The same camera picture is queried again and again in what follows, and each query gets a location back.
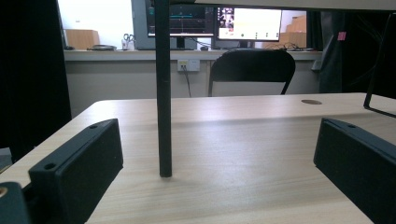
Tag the bright screen monitor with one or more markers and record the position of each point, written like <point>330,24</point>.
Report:
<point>249,24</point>

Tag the pink label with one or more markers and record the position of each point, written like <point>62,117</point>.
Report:
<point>342,35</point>

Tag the brown cardboard box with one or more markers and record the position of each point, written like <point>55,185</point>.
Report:
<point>81,39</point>

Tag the dark hanging cloth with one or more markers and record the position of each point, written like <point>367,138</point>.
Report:
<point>345,59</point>

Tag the black curtain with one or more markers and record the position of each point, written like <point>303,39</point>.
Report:
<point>31,77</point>

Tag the white wall socket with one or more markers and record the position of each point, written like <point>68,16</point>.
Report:
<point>188,65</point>

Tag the black folding chair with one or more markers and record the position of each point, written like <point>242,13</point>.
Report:
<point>252,67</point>

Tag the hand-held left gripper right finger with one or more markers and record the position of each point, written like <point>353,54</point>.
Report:
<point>358,161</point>

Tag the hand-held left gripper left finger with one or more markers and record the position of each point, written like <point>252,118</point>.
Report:
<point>81,168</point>

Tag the grey counter ledge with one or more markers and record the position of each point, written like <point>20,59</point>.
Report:
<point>130,55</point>

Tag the cup with scissors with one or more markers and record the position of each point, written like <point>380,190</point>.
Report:
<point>128,42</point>

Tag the round table grommet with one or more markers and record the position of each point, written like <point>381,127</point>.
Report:
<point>311,102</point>

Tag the dark screen monitor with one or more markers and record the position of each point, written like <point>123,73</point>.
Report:
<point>190,20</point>

